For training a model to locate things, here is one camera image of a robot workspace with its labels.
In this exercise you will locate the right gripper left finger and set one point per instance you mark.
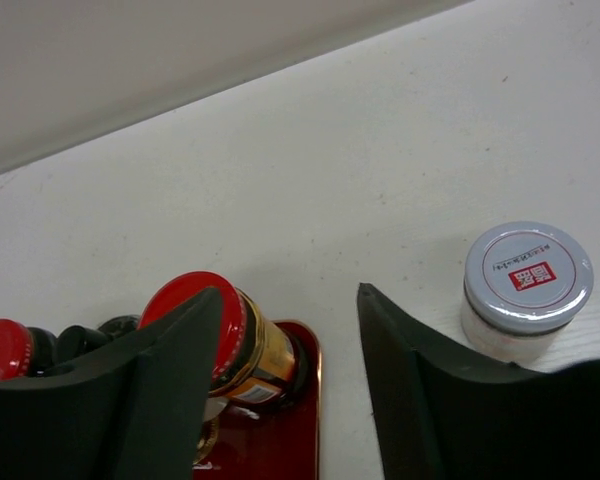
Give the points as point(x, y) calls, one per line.
point(132, 409)

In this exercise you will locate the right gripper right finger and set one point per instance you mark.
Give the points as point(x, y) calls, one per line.
point(444, 411)

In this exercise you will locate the silver lid glass jar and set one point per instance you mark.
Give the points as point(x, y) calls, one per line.
point(524, 283)

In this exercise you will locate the red tray with gold emblem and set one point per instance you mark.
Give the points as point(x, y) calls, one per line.
point(278, 444)

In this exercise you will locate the red lid chili sauce jar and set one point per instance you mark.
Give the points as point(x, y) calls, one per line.
point(24, 351)

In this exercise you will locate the black cap white bottle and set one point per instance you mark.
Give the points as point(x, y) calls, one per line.
point(77, 340)

